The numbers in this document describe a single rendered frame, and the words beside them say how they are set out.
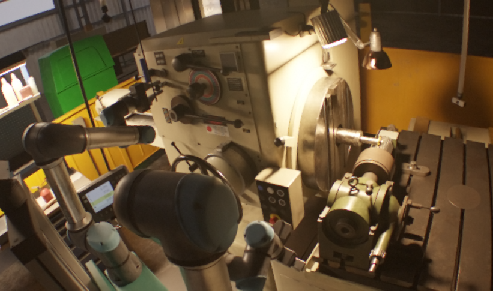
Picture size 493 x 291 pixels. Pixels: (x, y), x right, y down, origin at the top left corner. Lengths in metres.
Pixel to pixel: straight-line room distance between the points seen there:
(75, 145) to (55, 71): 3.94
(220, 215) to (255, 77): 0.74
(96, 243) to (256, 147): 0.74
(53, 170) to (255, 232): 0.71
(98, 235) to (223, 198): 0.75
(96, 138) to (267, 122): 0.63
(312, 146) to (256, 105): 0.29
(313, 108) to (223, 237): 0.92
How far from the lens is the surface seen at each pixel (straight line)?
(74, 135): 1.01
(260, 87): 1.13
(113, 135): 1.12
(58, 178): 1.14
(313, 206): 2.15
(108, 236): 1.14
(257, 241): 0.80
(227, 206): 0.48
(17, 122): 2.80
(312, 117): 1.30
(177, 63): 1.28
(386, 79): 3.55
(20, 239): 0.64
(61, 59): 4.96
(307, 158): 1.32
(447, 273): 1.37
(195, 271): 0.53
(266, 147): 1.26
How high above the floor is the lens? 2.08
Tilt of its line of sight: 30 degrees down
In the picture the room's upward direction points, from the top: 11 degrees counter-clockwise
